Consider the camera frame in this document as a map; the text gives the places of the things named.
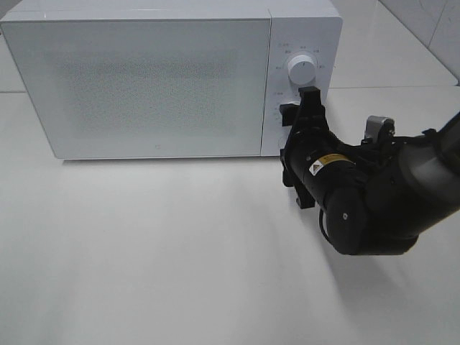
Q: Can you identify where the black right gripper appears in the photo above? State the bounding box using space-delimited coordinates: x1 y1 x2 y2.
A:
279 86 345 209

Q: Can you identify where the round white door button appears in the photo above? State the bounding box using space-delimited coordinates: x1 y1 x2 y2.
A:
277 136 287 150

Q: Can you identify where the white microwave door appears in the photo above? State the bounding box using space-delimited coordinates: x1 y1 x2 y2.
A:
2 19 270 159

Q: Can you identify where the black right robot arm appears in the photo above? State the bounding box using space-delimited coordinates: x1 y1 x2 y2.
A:
279 87 459 255

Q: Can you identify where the upper white power knob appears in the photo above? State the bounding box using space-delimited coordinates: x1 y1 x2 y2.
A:
287 52 317 86

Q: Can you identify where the white microwave oven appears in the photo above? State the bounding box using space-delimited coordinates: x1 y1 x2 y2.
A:
1 1 343 160

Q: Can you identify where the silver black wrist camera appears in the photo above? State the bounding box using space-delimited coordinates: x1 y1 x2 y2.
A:
364 115 395 144

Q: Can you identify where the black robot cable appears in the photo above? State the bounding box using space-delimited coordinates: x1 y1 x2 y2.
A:
318 210 334 245

